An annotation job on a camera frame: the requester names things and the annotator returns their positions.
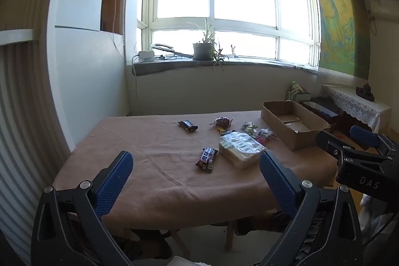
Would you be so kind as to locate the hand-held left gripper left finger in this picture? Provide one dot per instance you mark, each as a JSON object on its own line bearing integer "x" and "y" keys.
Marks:
{"x": 115, "y": 182}

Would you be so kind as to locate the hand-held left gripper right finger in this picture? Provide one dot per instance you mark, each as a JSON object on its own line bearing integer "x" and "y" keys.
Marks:
{"x": 277, "y": 178}

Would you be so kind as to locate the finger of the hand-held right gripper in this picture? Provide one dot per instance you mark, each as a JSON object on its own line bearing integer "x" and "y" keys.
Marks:
{"x": 330, "y": 143}
{"x": 363, "y": 134}

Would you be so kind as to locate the cardboard box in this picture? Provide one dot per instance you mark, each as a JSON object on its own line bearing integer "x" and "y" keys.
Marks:
{"x": 307, "y": 135}

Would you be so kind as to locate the large cracker packet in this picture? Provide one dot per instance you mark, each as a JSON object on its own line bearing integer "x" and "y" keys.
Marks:
{"x": 241, "y": 149}

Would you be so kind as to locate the dark chocolate bar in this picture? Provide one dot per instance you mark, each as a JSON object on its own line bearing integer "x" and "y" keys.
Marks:
{"x": 188, "y": 125}
{"x": 206, "y": 159}

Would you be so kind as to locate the gold candy wrapper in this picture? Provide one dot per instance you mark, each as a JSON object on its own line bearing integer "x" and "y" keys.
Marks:
{"x": 220, "y": 129}

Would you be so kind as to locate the dark red snack packet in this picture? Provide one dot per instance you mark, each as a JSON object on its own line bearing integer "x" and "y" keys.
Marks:
{"x": 223, "y": 121}

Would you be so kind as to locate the lace covered cabinet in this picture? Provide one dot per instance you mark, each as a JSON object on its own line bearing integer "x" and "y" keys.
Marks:
{"x": 358, "y": 105}

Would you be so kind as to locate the dark red box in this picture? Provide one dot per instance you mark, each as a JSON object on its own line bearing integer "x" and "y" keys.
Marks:
{"x": 322, "y": 110}

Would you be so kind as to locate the dark ornament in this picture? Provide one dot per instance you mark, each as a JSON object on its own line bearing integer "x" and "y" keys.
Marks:
{"x": 365, "y": 91}

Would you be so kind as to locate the clear packet with red trim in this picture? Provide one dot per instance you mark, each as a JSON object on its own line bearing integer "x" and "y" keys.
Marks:
{"x": 265, "y": 135}

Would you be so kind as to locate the green yellow candy packet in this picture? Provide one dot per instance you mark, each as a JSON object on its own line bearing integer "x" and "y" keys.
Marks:
{"x": 249, "y": 127}

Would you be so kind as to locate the green box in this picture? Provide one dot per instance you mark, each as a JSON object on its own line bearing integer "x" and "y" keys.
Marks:
{"x": 297, "y": 92}

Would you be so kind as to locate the wooden table leg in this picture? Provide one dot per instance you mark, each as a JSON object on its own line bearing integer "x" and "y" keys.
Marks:
{"x": 180, "y": 242}
{"x": 229, "y": 234}

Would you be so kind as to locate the grey windowsill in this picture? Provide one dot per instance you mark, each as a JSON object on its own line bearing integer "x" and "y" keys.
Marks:
{"x": 218, "y": 65}

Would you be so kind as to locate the white device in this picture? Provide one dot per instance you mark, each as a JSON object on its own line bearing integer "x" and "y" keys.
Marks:
{"x": 146, "y": 56}

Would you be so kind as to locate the white air conditioner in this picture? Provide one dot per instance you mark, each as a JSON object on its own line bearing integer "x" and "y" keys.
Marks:
{"x": 385, "y": 5}

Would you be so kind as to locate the small figurine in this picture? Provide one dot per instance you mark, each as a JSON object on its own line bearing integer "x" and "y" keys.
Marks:
{"x": 233, "y": 50}

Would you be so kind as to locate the potted plant in grey pot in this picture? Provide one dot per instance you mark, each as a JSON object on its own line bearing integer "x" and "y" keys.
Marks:
{"x": 202, "y": 49}

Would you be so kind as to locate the window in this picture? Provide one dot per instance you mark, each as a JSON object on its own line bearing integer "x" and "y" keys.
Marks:
{"x": 215, "y": 4}

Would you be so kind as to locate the landscape wall scroll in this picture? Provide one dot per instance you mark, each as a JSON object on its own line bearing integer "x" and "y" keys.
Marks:
{"x": 338, "y": 32}

